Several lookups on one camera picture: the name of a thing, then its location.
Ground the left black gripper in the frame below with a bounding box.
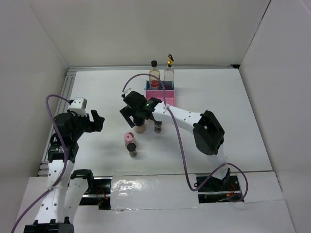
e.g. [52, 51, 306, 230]
[68, 108, 105, 140]

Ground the large black lid spice jar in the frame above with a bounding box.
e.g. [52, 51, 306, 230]
[134, 117, 146, 134]

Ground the pink lid spice jar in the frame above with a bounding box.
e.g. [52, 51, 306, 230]
[124, 132, 136, 147]

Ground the black cap sauce bottle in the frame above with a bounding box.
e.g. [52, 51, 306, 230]
[149, 60, 160, 90]

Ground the gold spout glass bottle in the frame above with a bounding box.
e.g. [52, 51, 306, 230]
[164, 54, 174, 90]

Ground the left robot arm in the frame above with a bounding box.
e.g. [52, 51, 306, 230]
[23, 109, 104, 233]

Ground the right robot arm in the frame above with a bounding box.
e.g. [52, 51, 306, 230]
[120, 89, 230, 190]

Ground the small dark spice jar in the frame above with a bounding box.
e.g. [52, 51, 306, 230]
[154, 121, 162, 133]

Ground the front black lid spice jar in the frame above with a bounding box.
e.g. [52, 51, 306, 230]
[127, 143, 138, 158]

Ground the pink plastic bin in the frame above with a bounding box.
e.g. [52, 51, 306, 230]
[145, 90, 175, 106]

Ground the blue plastic bin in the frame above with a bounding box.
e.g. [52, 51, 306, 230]
[146, 80, 174, 91]

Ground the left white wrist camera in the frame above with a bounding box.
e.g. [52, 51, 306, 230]
[69, 97, 87, 117]

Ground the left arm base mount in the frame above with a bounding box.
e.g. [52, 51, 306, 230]
[80, 177, 112, 211]

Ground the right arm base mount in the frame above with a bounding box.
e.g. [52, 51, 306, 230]
[198, 175, 242, 204]

